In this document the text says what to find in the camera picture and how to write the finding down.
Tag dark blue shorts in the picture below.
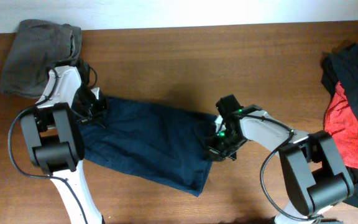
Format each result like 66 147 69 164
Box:
79 96 216 197

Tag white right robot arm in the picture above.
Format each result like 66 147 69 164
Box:
206 95 354 223

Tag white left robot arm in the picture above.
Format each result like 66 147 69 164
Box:
16 59 108 223

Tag folded grey shorts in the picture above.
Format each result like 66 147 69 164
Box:
0 19 82 98

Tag red mesh garment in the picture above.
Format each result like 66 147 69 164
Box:
324 82 358 169

